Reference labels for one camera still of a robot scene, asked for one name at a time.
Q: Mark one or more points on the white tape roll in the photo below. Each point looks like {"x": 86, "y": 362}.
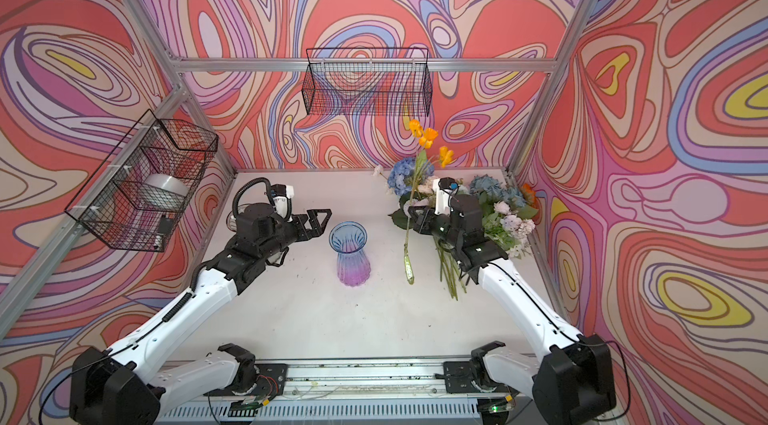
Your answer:
{"x": 160, "y": 187}

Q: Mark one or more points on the black wire basket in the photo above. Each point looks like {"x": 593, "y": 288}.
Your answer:
{"x": 115, "y": 212}
{"x": 368, "y": 81}

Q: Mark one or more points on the blue hydrangea flower stem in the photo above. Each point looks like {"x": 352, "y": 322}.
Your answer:
{"x": 407, "y": 173}

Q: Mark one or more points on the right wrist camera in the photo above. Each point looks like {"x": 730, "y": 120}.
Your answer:
{"x": 444, "y": 188}

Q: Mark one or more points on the teal white bouquet right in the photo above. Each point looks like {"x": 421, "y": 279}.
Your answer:
{"x": 508, "y": 214}

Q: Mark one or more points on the blue purple glass vase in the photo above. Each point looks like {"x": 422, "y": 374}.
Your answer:
{"x": 348, "y": 239}

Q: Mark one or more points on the clear ribbed glass vase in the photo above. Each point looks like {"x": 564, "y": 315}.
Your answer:
{"x": 241, "y": 221}

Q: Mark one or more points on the white purple mixed bouquet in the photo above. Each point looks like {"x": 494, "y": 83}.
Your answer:
{"x": 449, "y": 271}

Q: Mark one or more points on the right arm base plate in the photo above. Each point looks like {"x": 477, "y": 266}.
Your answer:
{"x": 468, "y": 376}

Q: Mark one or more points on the black wire basket left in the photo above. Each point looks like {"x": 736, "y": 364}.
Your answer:
{"x": 115, "y": 212}

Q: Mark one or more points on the black wire basket back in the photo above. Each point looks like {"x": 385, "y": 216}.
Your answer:
{"x": 368, "y": 81}

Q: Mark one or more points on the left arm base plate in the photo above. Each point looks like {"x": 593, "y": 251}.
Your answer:
{"x": 268, "y": 382}

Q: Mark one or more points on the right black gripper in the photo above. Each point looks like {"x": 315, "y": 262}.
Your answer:
{"x": 432, "y": 221}

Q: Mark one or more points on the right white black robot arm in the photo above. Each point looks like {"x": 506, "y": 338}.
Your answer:
{"x": 568, "y": 376}

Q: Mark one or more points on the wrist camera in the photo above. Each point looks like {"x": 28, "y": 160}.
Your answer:
{"x": 444, "y": 188}
{"x": 282, "y": 196}

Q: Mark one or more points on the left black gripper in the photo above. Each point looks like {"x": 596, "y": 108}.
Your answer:
{"x": 303, "y": 225}

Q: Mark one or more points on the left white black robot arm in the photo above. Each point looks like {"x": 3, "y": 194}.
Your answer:
{"x": 126, "y": 384}

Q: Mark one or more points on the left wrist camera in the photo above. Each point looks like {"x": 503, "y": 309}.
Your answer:
{"x": 282, "y": 196}

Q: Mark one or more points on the small black device in basket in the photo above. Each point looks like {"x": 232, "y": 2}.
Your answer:
{"x": 164, "y": 227}

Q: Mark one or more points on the orange poppy flower stem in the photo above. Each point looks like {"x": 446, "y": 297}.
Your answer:
{"x": 423, "y": 160}

